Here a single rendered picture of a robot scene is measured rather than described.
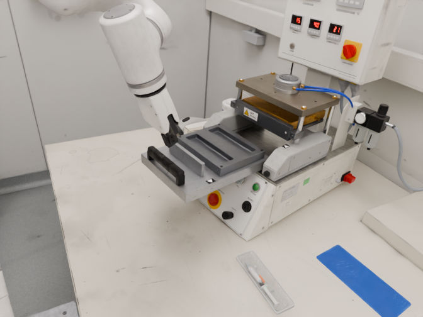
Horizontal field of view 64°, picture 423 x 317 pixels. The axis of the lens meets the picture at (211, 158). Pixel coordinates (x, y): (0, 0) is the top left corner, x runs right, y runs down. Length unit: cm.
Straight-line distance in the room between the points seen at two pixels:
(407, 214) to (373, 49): 52
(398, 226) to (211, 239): 56
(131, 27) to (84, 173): 75
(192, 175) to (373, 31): 63
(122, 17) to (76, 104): 175
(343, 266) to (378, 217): 22
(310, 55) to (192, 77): 149
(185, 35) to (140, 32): 179
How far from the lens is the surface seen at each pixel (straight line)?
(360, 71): 110
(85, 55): 229
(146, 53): 68
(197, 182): 84
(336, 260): 104
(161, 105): 72
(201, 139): 99
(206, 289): 90
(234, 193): 102
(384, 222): 117
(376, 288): 103
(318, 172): 112
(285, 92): 105
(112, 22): 66
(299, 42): 121
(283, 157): 94
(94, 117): 244
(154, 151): 89
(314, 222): 114
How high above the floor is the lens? 147
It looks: 32 degrees down
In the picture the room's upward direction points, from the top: 4 degrees clockwise
